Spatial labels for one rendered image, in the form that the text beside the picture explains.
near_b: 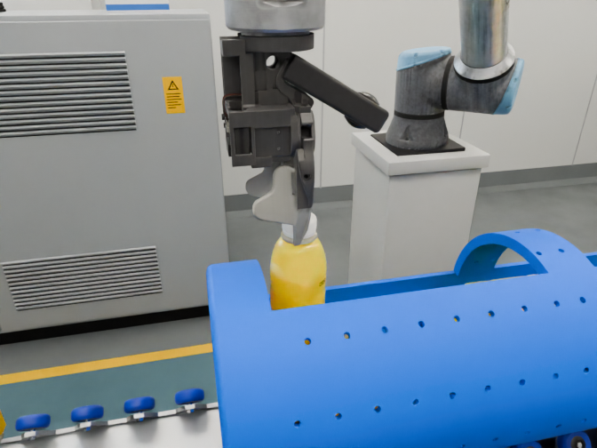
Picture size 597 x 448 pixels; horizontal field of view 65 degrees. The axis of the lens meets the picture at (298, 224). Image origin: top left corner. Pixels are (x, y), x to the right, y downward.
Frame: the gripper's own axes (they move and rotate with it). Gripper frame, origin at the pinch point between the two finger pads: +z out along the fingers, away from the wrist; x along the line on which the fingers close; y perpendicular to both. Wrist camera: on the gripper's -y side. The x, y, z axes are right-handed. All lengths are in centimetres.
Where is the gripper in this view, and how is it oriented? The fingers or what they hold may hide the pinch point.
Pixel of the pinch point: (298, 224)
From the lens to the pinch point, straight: 52.4
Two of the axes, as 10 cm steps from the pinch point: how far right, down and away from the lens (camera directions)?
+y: -9.8, 1.0, -1.9
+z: 0.0, 8.9, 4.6
